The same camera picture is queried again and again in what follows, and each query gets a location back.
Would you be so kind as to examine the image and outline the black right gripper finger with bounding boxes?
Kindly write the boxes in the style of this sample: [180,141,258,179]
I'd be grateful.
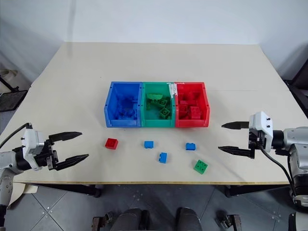
[217,145,255,160]
[221,121,250,131]

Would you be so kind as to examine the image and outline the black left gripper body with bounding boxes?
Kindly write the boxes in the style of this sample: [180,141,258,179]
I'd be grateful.
[35,140,60,171]

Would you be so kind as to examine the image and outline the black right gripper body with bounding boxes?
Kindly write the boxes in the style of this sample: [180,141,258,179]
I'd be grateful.
[247,129,266,152]

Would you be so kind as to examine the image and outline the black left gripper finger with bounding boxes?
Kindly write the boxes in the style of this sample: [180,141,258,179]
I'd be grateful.
[48,131,83,145]
[54,154,90,171]

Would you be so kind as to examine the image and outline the green four-stud toy brick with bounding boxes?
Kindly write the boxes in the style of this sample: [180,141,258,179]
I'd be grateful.
[192,159,209,174]

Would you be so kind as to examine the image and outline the beige cardboard sheet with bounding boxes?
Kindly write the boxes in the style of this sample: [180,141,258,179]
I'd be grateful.
[8,182,39,207]

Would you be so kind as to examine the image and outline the large red toy brick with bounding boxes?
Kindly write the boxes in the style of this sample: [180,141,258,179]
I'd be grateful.
[189,106,202,120]

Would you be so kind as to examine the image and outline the small red toy brick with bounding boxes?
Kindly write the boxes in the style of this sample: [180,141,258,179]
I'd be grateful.
[104,138,119,150]

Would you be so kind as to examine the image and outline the red plastic bin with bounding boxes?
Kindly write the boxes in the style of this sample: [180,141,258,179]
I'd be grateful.
[174,82,211,128]

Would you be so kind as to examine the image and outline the blue plastic bin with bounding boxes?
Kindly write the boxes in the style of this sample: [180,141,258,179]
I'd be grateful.
[103,81,144,128]

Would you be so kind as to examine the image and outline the blue toy brick pile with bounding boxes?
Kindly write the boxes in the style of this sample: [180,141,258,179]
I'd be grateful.
[115,95,140,120]

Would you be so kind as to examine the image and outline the black metal stand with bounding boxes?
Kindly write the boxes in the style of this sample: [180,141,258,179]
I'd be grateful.
[0,68,29,113]

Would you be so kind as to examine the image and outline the white tape strip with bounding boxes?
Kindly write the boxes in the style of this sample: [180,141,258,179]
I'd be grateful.
[167,81,184,99]

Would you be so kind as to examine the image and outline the green plastic bin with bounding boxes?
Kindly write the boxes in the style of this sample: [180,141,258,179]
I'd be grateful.
[141,81,178,128]

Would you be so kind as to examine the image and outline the dark rounded shape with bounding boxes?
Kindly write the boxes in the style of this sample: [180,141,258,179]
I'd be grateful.
[176,207,202,231]
[112,207,150,231]

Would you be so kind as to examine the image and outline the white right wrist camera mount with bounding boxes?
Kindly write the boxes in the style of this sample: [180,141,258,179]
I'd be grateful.
[248,111,274,154]

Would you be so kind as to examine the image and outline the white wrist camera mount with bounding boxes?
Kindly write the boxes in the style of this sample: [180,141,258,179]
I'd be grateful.
[21,129,46,170]
[248,111,274,154]

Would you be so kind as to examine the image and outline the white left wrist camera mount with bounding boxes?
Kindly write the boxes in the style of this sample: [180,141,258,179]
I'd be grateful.
[21,129,46,170]

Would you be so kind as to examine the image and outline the black table leg frame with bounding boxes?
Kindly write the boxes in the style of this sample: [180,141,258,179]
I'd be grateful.
[224,184,290,198]
[23,183,102,198]

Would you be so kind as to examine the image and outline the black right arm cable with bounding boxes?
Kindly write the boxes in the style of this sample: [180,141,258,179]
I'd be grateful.
[259,147,297,193]

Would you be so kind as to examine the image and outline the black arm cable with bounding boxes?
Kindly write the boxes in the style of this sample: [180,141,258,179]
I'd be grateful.
[259,147,297,193]
[0,123,33,148]

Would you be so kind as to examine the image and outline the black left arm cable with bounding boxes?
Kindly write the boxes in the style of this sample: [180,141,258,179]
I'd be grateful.
[0,123,33,148]

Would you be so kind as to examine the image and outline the black caster bracket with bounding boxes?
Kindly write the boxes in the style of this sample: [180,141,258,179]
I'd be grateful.
[217,211,243,231]
[91,212,114,231]

